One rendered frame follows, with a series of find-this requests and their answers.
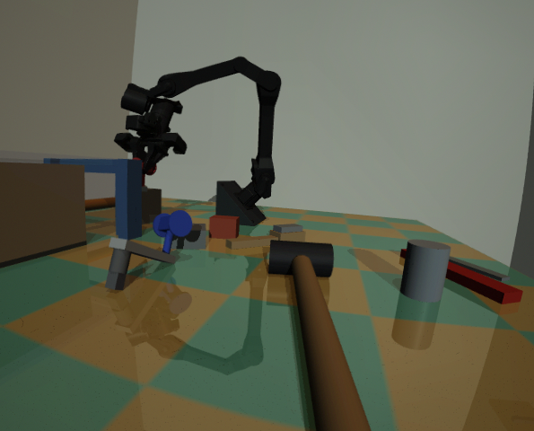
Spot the grey cylinder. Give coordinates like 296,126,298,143
400,239,451,303

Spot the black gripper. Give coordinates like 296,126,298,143
114,112,188,174

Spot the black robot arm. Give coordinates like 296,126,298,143
120,56,281,210

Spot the black mallet with brown handle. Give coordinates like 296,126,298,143
268,240,371,431

